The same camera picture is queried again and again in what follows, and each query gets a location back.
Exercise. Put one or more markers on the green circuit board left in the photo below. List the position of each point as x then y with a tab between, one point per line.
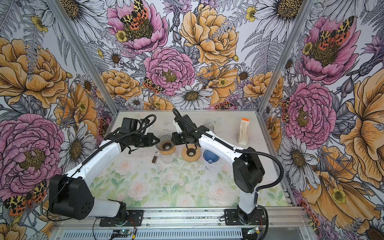
122	233

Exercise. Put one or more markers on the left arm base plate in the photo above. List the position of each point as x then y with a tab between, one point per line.
132	217

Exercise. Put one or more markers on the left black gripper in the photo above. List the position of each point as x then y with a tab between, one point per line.
150	137

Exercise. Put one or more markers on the blue glass dripper cone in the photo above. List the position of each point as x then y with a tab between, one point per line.
210	157

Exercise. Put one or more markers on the clear glass carafe brown handle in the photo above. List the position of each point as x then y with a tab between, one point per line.
168	159

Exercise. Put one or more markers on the coffee filter pack orange top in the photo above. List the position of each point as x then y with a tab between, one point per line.
243	137

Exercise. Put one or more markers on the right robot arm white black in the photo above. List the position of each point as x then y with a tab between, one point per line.
247	168

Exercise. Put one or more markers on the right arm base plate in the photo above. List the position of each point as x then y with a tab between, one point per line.
237	217

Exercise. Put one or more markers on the grey glass dripper cone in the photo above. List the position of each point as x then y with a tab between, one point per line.
166	144

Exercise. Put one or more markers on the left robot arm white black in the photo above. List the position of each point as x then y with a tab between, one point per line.
69	193

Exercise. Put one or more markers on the green circuit board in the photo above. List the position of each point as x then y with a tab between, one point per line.
253	231
122	233

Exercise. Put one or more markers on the smoked grey glass carafe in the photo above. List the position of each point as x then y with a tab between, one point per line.
210	126

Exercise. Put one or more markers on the aluminium front rail frame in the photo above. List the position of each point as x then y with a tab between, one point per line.
283	223

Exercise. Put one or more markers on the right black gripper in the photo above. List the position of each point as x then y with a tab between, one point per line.
177	141

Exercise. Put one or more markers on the green circuit board right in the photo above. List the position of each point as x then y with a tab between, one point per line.
253	231

